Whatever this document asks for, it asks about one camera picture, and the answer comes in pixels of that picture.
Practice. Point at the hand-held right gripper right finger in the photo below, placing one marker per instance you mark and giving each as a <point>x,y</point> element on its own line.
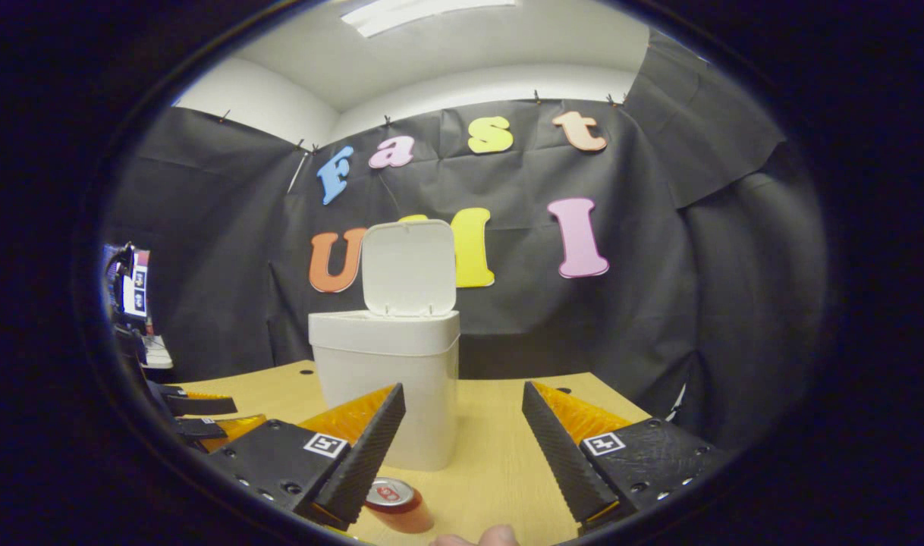
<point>564,462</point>

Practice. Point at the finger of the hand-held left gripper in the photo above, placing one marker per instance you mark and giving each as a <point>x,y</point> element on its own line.
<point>200,402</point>
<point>227,431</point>

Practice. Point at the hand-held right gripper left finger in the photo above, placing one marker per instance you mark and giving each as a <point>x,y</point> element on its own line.
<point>367,462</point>

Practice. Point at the red pop can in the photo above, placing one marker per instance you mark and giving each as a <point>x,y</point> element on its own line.
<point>401,512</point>

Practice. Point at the white desktop garbage bin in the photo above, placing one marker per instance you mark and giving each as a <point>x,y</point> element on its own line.
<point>386,349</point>

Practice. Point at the wooden desktop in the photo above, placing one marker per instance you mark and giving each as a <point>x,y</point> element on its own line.
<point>492,455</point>

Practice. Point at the white side table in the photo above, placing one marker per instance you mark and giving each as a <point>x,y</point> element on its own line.
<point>158,353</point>

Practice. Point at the black backdrop cloth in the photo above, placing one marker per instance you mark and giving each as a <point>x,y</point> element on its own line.
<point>659,303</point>

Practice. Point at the ceiling light panel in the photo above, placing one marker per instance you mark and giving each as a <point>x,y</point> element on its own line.
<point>416,11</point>

